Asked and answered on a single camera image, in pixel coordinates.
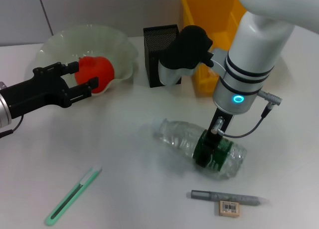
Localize black silver wrist camera housing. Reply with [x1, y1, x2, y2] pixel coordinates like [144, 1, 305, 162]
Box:
[157, 25, 229, 87]

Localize pale green wavy fruit plate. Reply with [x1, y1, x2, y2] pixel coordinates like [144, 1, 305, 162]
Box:
[34, 23, 139, 96]

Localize grey right arm cable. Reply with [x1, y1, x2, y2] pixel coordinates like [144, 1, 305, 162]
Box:
[210, 89, 284, 139]

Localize yellow plastic bin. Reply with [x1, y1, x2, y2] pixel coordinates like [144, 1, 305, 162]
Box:
[180, 0, 246, 97]

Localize black mesh pen holder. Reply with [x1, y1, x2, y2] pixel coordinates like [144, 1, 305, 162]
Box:
[143, 23, 184, 88]

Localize red tomato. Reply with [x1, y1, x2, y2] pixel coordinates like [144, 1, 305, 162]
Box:
[74, 55, 116, 94]

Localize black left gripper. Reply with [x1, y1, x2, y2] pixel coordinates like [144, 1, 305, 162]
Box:
[2, 61, 100, 120]

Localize mint green utility knife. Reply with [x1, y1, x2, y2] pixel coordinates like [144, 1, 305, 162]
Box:
[45, 165, 103, 227]

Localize beige barcode eraser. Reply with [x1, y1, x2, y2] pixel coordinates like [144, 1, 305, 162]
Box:
[218, 200, 241, 217]

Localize grey marker pen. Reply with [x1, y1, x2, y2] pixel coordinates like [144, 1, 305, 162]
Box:
[186, 190, 270, 207]

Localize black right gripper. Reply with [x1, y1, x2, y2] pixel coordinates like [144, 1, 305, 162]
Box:
[195, 108, 235, 169]

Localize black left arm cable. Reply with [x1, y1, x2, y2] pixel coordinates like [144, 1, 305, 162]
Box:
[0, 115, 24, 139]

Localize clear green-label water bottle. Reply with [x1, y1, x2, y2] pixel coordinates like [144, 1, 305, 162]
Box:
[153, 118, 248, 181]

